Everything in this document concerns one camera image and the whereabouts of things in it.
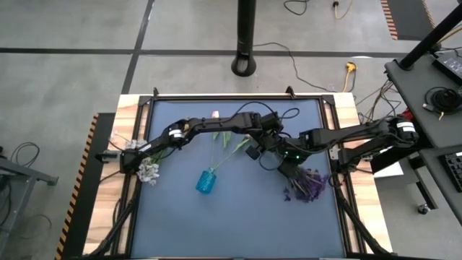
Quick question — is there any black slanted pole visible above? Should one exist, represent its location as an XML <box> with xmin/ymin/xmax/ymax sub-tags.
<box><xmin>398</xmin><ymin>3</ymin><xmax>462</xmax><ymax>72</ymax></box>

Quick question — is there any black keyboard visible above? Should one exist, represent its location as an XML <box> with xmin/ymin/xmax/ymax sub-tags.
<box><xmin>437</xmin><ymin>150</ymin><xmax>462</xmax><ymax>194</ymax></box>

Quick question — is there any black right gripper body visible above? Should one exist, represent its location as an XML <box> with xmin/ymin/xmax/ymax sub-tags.
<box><xmin>276</xmin><ymin>158</ymin><xmax>307</xmax><ymax>181</ymax></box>

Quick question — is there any blue glass vase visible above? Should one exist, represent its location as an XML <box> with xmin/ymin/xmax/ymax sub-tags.
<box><xmin>195</xmin><ymin>168</ymin><xmax>218</xmax><ymax>196</ymax></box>

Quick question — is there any purple artificial flower bunch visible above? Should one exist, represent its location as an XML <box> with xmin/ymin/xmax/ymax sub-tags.
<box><xmin>282</xmin><ymin>173</ymin><xmax>311</xmax><ymax>203</ymax></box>
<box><xmin>299</xmin><ymin>166</ymin><xmax>331</xmax><ymax>198</ymax></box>
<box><xmin>288</xmin><ymin>169</ymin><xmax>326</xmax><ymax>204</ymax></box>

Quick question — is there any tangled cable bundle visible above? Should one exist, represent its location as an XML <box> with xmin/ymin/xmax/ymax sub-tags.
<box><xmin>355</xmin><ymin>79</ymin><xmax>404</xmax><ymax>127</ymax></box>

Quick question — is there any black coiled cable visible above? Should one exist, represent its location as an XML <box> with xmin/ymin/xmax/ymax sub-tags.
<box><xmin>422</xmin><ymin>86</ymin><xmax>462</xmax><ymax>116</ymax></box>

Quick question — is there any black base bracket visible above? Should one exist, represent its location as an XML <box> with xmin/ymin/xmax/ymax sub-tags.
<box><xmin>95</xmin><ymin>150</ymin><xmax>122</xmax><ymax>164</ymax></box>

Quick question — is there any grey side desk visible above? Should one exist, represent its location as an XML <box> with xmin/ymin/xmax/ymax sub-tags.
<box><xmin>383</xmin><ymin>50</ymin><xmax>462</xmax><ymax>227</ymax></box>

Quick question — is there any yellow power plug cable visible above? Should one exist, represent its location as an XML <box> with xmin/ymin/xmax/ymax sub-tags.
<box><xmin>341</xmin><ymin>61</ymin><xmax>359</xmax><ymax>93</ymax></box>

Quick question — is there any black electronic box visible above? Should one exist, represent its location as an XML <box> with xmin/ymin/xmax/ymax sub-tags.
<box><xmin>432</xmin><ymin>50</ymin><xmax>462</xmax><ymax>86</ymax></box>

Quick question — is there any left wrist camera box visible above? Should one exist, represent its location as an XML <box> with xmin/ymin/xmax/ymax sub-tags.
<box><xmin>245</xmin><ymin>145</ymin><xmax>262</xmax><ymax>162</ymax></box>

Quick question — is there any black cable beside cart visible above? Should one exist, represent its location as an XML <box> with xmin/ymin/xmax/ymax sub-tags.
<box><xmin>9</xmin><ymin>141</ymin><xmax>41</xmax><ymax>169</ymax></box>

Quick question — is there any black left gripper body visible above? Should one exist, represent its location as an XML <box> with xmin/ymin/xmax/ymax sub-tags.
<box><xmin>259</xmin><ymin>111</ymin><xmax>286</xmax><ymax>145</ymax></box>

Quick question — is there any black metal table frame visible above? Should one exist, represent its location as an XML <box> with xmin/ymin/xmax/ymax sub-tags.
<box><xmin>83</xmin><ymin>86</ymin><xmax>398</xmax><ymax>260</ymax></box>

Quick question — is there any looped black floor cable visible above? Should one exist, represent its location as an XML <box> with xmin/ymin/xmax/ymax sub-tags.
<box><xmin>283</xmin><ymin>0</ymin><xmax>311</xmax><ymax>17</ymax></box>

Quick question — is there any yellow cable black plug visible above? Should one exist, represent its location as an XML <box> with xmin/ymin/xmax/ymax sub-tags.
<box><xmin>331</xmin><ymin>0</ymin><xmax>357</xmax><ymax>21</ymax></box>

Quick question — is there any black cylindrical pole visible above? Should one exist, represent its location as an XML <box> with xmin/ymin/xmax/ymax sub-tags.
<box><xmin>230</xmin><ymin>0</ymin><xmax>258</xmax><ymax>78</ymax></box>

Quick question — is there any pink artificial tulip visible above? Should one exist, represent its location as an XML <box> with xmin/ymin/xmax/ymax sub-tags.
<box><xmin>212</xmin><ymin>129</ymin><xmax>234</xmax><ymax>170</ymax></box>
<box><xmin>212</xmin><ymin>135</ymin><xmax>253</xmax><ymax>170</ymax></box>
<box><xmin>211</xmin><ymin>110</ymin><xmax>222</xmax><ymax>170</ymax></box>

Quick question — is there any black mat hazard-striped edge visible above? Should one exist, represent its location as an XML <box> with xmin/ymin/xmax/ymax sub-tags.
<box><xmin>53</xmin><ymin>112</ymin><xmax>117</xmax><ymax>260</ymax></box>
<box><xmin>380</xmin><ymin>0</ymin><xmax>437</xmax><ymax>41</ymax></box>

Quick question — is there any grey metal cart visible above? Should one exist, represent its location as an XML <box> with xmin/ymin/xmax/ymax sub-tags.
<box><xmin>0</xmin><ymin>146</ymin><xmax>61</xmax><ymax>260</ymax></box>

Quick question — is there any white paper sheet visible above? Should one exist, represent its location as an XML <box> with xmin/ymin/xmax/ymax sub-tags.
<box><xmin>373</xmin><ymin>160</ymin><xmax>405</xmax><ymax>179</ymax></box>

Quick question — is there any blue table mat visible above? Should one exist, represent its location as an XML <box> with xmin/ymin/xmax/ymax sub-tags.
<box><xmin>130</xmin><ymin>99</ymin><xmax>347</xmax><ymax>259</ymax></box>

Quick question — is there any long black floor cable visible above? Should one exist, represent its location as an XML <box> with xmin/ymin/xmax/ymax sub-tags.
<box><xmin>253</xmin><ymin>41</ymin><xmax>339</xmax><ymax>93</ymax></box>

